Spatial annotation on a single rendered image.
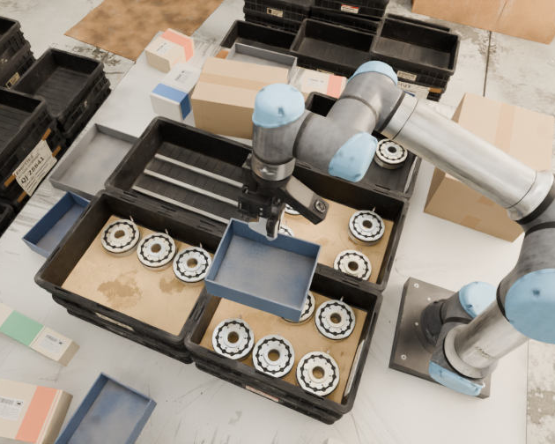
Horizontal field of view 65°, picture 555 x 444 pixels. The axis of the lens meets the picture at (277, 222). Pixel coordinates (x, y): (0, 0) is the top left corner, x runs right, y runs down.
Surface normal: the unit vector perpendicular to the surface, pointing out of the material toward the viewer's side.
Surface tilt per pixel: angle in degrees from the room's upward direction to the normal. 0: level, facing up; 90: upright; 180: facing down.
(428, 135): 48
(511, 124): 0
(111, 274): 0
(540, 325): 84
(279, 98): 5
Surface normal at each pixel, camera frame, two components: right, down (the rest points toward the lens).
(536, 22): -0.29, 0.61
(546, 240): -0.63, -0.65
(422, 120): 0.01, -0.05
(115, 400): 0.05, -0.52
